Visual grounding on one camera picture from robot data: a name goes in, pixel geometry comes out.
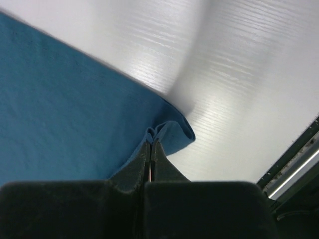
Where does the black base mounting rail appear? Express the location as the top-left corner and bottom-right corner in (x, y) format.
(257, 119), (319, 239)

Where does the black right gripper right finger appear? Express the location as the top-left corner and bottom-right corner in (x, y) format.
(144, 141), (278, 239)

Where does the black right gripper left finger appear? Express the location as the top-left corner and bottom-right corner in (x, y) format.
(0, 142), (151, 239)

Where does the teal blue t shirt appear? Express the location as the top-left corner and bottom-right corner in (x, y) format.
(0, 14), (195, 184)

